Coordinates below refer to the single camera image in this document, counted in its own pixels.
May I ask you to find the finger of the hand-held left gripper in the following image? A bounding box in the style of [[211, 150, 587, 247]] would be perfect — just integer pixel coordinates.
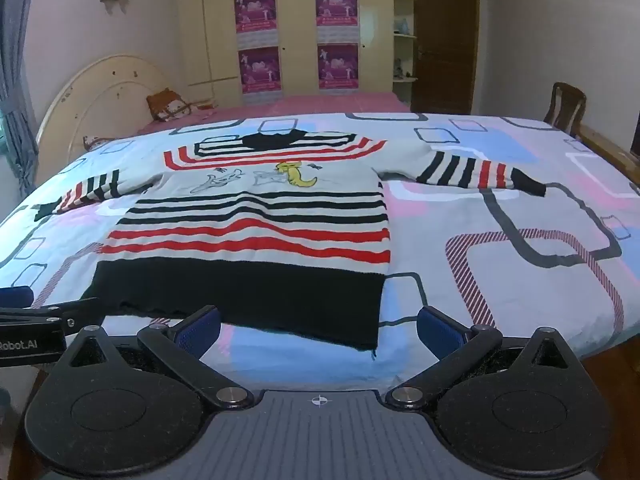
[[0, 286, 34, 309], [0, 298, 103, 333]]

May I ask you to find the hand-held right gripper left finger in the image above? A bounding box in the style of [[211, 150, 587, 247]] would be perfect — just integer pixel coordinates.
[[62, 305, 251, 410]]

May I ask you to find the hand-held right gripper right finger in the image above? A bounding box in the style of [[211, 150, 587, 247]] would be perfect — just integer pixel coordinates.
[[386, 305, 576, 409]]

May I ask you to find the striped knit sweater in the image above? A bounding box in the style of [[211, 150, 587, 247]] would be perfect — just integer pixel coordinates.
[[32, 130, 547, 352]]

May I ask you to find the patterned bed sheet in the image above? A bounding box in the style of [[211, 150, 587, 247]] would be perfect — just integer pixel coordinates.
[[0, 111, 640, 396]]

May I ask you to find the blue curtain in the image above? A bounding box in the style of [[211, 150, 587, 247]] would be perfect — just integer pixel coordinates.
[[0, 0, 41, 196]]

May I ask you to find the cream curved headboard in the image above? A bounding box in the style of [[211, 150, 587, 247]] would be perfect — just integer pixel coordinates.
[[37, 55, 186, 171]]

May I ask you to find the orange printed cushion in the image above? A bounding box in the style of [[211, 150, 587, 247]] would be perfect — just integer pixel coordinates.
[[146, 88, 193, 123]]

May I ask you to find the pink bed sheet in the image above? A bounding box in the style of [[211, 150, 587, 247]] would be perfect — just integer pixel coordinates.
[[137, 92, 411, 136]]

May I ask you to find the wooden chair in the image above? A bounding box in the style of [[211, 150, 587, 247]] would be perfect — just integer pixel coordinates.
[[542, 81, 587, 136]]

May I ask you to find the cream corner shelf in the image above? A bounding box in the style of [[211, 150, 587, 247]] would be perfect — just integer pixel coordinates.
[[392, 0, 418, 111]]

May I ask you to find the dark wooden door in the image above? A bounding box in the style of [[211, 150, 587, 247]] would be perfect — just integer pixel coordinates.
[[412, 0, 481, 115]]

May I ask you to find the cream wardrobe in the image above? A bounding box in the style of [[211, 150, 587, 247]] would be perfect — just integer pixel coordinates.
[[175, 0, 396, 106]]

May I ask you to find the wooden bed frame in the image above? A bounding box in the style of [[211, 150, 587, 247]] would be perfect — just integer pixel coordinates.
[[575, 120, 640, 186]]

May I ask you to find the purple wall poster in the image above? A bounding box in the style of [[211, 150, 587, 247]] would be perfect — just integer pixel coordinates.
[[317, 43, 360, 90], [315, 0, 359, 43], [234, 0, 277, 47], [238, 47, 281, 95]]

